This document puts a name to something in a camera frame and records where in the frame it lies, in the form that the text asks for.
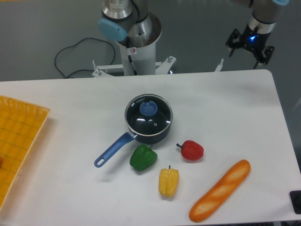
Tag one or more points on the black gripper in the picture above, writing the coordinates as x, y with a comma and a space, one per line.
253, 42

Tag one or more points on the glass lid with blue knob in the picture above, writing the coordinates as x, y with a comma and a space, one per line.
148, 115

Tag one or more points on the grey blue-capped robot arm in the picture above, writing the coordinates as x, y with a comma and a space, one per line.
265, 15

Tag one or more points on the red bell pepper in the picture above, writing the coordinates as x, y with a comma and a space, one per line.
191, 150

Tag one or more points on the dark blue saucepan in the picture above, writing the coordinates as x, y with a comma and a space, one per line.
123, 140

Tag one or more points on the orange baguette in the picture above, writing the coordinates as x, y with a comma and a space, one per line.
212, 200

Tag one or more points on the green bell pepper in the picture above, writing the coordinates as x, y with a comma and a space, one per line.
143, 157

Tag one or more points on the yellow bell pepper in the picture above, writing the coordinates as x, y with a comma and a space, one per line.
168, 182

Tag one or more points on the black device at table edge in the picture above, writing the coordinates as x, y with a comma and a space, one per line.
295, 197

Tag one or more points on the yellow woven basket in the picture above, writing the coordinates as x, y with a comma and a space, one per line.
20, 125

